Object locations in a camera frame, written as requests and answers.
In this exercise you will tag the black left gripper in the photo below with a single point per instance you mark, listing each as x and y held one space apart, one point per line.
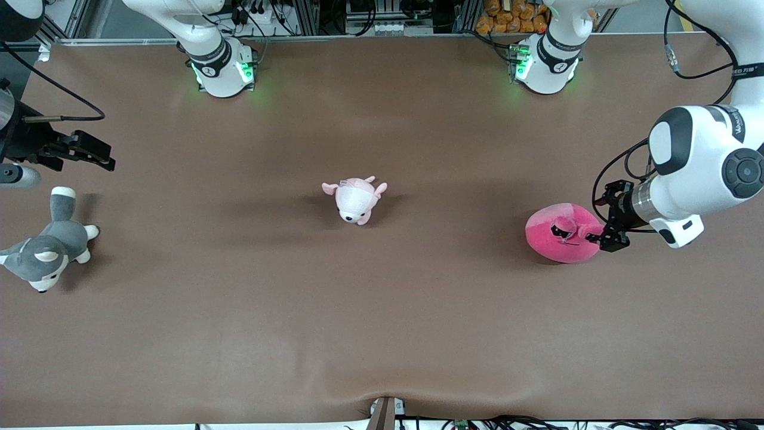
618 210

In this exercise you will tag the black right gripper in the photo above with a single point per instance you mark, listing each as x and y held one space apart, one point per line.
30 143

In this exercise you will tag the hot pink plush toy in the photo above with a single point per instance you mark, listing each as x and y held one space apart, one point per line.
555 248

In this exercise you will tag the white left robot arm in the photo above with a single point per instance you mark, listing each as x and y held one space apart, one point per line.
698 143

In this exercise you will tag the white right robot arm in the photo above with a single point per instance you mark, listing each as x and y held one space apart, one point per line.
209 36

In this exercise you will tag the pale pink white plush toy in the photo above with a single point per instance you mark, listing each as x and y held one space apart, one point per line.
355 200

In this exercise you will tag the grey white husky plush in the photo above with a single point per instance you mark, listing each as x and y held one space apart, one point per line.
54 245

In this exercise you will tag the metal corner clamp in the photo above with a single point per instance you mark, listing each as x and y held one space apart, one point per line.
44 52

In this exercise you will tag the orange objects bin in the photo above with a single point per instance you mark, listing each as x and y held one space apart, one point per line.
513 15

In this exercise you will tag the brown table cover mat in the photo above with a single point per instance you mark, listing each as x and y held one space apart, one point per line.
382 328

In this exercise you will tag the white power strip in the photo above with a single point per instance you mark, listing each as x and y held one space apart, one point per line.
394 28

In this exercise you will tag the aluminium profile frame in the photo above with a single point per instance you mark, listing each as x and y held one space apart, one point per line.
307 15

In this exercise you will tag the brown metal bracket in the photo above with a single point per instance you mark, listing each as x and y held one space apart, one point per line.
385 415

